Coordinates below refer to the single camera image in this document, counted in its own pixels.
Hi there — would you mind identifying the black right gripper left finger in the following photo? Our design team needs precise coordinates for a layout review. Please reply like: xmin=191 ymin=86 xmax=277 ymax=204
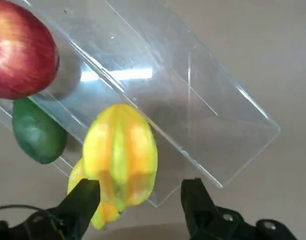
xmin=0 ymin=178 xmax=101 ymax=240

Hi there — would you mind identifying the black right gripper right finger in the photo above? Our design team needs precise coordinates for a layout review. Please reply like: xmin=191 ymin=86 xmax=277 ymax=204
xmin=180 ymin=177 xmax=297 ymax=240

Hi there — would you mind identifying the yellow star fruit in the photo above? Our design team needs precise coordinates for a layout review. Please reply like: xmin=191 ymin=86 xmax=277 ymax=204
xmin=67 ymin=157 xmax=121 ymax=231
xmin=82 ymin=104 xmax=158 ymax=213

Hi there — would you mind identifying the clear acrylic tiered display stand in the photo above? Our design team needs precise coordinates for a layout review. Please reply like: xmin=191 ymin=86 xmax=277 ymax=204
xmin=0 ymin=0 xmax=281 ymax=208

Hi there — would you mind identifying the dark green avocado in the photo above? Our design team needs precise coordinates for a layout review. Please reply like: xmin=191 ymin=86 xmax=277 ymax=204
xmin=12 ymin=97 xmax=68 ymax=165

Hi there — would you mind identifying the red apple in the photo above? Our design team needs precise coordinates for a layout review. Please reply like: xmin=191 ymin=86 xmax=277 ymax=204
xmin=0 ymin=0 xmax=60 ymax=100

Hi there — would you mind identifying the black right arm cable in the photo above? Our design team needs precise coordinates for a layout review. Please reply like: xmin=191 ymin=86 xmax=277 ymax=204
xmin=0 ymin=204 xmax=47 ymax=213

